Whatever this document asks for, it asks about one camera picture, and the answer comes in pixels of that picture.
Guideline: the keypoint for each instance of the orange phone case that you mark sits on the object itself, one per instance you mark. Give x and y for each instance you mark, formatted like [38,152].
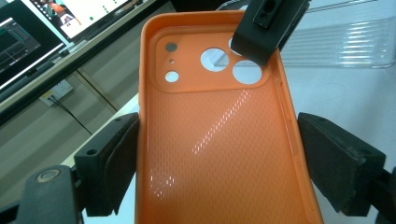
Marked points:
[218,140]

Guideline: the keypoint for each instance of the white wall socket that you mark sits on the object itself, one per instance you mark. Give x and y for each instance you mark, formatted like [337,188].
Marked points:
[57,91]

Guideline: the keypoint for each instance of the dark computer monitor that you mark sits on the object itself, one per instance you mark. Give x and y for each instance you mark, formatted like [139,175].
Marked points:
[18,53]

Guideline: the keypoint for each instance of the bright computer monitor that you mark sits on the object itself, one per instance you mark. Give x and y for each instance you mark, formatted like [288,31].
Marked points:
[81,15]

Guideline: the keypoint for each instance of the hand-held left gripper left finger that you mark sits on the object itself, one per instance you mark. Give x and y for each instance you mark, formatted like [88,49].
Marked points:
[106,168]

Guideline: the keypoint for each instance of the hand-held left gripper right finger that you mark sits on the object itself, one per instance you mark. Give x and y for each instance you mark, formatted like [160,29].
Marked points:
[339,165]

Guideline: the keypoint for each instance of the clear plastic container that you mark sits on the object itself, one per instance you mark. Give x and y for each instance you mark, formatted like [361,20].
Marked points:
[342,43]

